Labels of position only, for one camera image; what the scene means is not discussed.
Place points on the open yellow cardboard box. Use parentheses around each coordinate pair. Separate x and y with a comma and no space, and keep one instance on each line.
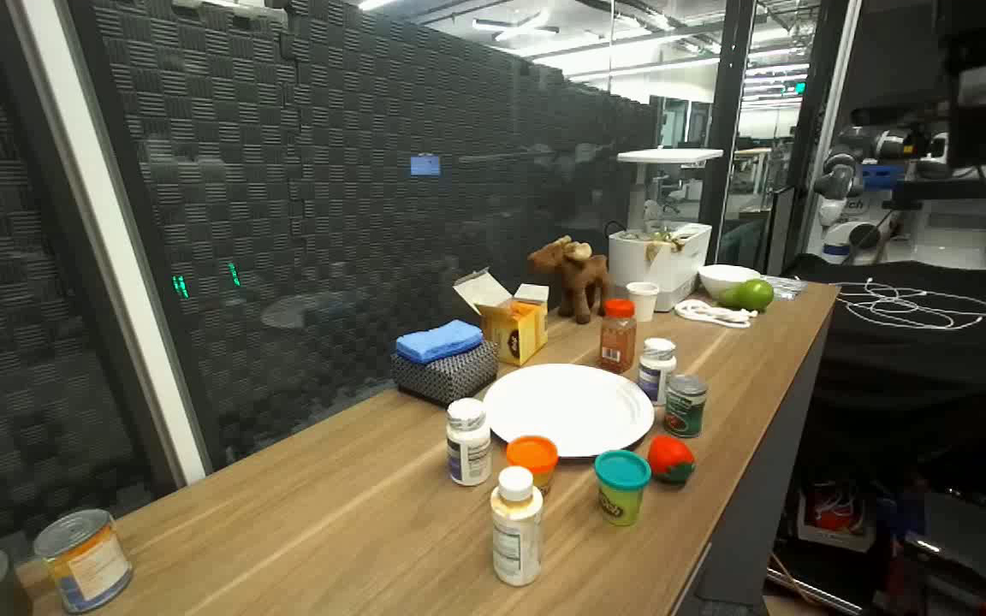
(512,326)

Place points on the folded blue cloth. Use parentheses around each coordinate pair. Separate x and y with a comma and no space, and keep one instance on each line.
(441,339)

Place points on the white paper plate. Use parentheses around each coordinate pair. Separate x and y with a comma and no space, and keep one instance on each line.
(569,410)

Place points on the green apple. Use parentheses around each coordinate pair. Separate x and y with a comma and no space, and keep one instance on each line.
(754,295)

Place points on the brown paper scraps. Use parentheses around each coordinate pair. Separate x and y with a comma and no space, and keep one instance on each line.
(653,240)

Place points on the teal-lid dough tub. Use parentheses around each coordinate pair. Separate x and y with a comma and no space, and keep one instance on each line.
(621,486)

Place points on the labelled tin can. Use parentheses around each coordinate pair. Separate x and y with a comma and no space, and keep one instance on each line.
(84,561)

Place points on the white grey lab machine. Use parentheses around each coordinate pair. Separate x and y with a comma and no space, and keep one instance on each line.
(856,218)

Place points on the orange-lid spice jar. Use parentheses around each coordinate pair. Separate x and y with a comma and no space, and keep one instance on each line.
(619,339)

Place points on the black cloth covered table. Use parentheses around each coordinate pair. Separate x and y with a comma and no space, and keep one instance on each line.
(925,348)

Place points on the white round tabletop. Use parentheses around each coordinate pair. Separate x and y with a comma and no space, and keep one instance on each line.
(668,154)

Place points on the brown moose plush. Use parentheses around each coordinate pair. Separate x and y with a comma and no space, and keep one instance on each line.
(569,275)

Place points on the white window frame post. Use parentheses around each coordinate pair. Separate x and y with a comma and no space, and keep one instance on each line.
(105,227)

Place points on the red toy strawberry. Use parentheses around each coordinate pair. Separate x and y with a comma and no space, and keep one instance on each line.
(668,460)

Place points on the white paper cup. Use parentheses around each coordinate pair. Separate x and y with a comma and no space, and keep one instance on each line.
(643,298)

